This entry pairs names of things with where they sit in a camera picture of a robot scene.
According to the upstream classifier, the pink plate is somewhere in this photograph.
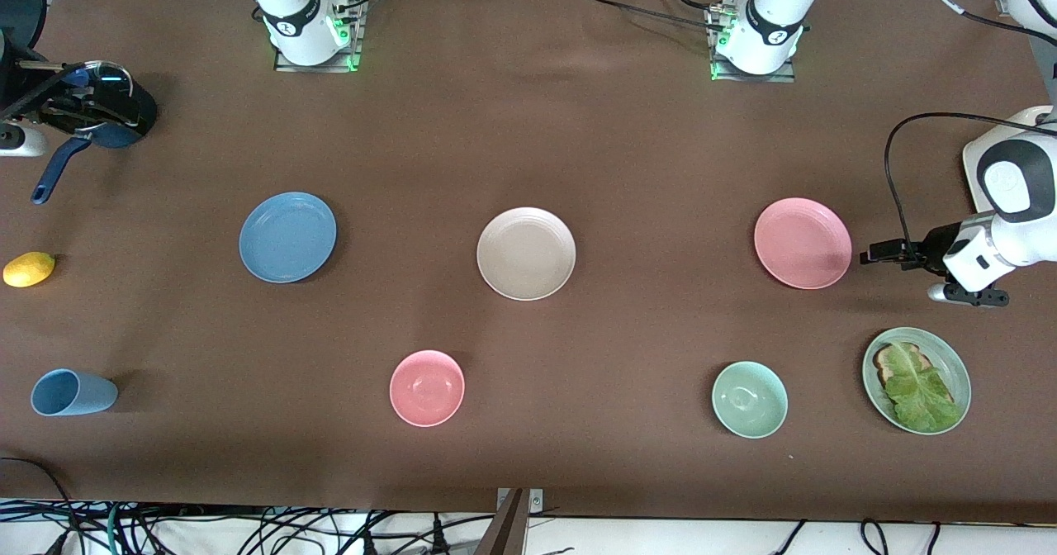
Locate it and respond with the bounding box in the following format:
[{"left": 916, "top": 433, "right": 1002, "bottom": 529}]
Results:
[{"left": 754, "top": 197, "right": 853, "bottom": 291}]

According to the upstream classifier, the blue plate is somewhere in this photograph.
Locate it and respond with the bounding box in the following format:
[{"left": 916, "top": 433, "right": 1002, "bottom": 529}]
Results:
[{"left": 239, "top": 192, "right": 338, "bottom": 284}]

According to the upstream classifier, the glass pan lid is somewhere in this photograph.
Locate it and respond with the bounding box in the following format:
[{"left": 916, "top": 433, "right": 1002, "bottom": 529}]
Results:
[{"left": 81, "top": 59, "right": 135, "bottom": 106}]

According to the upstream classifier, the dark blue saucepan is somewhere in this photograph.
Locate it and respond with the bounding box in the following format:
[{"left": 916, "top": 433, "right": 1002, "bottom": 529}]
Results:
[{"left": 31, "top": 64, "right": 159, "bottom": 206}]

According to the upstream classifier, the toast slice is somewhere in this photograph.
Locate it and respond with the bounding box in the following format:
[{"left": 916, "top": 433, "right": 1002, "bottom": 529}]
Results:
[{"left": 873, "top": 342, "right": 955, "bottom": 407}]

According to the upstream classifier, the green plate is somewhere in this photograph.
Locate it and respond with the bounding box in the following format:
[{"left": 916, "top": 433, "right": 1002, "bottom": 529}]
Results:
[{"left": 862, "top": 327, "right": 972, "bottom": 435}]

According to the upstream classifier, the green lettuce leaf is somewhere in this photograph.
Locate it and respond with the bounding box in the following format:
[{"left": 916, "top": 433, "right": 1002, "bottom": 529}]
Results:
[{"left": 884, "top": 343, "right": 963, "bottom": 434}]

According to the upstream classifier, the yellow lemon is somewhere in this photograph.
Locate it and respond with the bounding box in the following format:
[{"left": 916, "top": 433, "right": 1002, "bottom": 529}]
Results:
[{"left": 2, "top": 251, "right": 56, "bottom": 288}]

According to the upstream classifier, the small green bowl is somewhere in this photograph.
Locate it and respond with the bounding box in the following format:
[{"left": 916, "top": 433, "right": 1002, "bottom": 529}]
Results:
[{"left": 712, "top": 361, "right": 789, "bottom": 439}]

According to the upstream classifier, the blue cup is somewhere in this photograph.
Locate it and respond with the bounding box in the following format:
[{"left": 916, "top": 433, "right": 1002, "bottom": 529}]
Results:
[{"left": 31, "top": 368, "right": 119, "bottom": 417}]

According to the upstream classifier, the brown table cover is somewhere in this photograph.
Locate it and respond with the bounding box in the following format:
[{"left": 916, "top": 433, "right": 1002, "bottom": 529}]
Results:
[{"left": 0, "top": 0, "right": 1057, "bottom": 524}]

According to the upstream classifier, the beige plate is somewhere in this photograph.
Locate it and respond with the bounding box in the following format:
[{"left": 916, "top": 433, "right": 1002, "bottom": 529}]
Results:
[{"left": 476, "top": 206, "right": 577, "bottom": 301}]

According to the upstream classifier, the small pink bowl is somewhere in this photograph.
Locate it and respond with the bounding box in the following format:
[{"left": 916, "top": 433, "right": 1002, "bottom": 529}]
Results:
[{"left": 389, "top": 349, "right": 466, "bottom": 428}]

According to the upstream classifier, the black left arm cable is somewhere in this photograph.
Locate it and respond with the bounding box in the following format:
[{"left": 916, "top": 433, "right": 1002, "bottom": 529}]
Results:
[{"left": 884, "top": 0, "right": 1057, "bottom": 247}]

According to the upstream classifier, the metal post bracket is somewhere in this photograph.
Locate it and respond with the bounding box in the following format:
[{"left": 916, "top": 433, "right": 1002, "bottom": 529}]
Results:
[{"left": 495, "top": 487, "right": 544, "bottom": 513}]

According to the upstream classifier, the dark camera post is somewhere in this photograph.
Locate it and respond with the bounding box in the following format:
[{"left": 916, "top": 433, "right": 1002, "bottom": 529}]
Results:
[{"left": 475, "top": 489, "right": 529, "bottom": 555}]

